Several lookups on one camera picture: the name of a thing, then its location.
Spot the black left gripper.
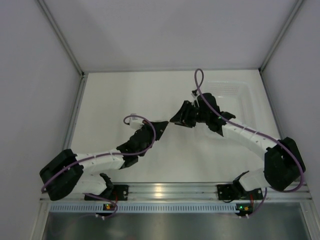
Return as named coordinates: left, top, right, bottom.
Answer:
left=139, top=119, right=169, bottom=157

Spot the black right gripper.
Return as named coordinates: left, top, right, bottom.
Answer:
left=170, top=100, right=210, bottom=128

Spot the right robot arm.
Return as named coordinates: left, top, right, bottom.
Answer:
left=170, top=93, right=306, bottom=199

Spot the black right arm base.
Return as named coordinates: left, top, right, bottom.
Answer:
left=216, top=171, right=251, bottom=203

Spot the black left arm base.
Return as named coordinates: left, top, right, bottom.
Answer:
left=84, top=184, right=129, bottom=201

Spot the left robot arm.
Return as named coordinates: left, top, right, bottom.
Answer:
left=39, top=120, right=169, bottom=201

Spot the white perforated plastic basket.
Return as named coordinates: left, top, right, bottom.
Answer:
left=200, top=81, right=257, bottom=129

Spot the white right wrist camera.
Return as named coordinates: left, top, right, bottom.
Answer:
left=191, top=89, right=198, bottom=98

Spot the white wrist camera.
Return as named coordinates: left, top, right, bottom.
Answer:
left=123, top=114, right=144, bottom=130
left=191, top=89, right=198, bottom=98

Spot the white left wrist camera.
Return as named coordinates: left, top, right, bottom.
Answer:
left=123, top=114, right=144, bottom=130

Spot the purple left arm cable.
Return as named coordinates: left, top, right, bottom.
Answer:
left=41, top=114, right=158, bottom=192

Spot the aluminium mounting rail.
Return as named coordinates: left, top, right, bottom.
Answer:
left=39, top=181, right=312, bottom=201

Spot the aluminium frame post right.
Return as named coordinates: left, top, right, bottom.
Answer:
left=258, top=0, right=306, bottom=74

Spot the aluminium frame post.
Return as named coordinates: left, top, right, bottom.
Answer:
left=37, top=0, right=85, bottom=76
left=258, top=0, right=306, bottom=74

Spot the white slotted cable duct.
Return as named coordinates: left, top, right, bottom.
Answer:
left=49, top=202, right=243, bottom=214

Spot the aluminium frame post left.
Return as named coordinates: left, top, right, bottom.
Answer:
left=37, top=0, right=85, bottom=76

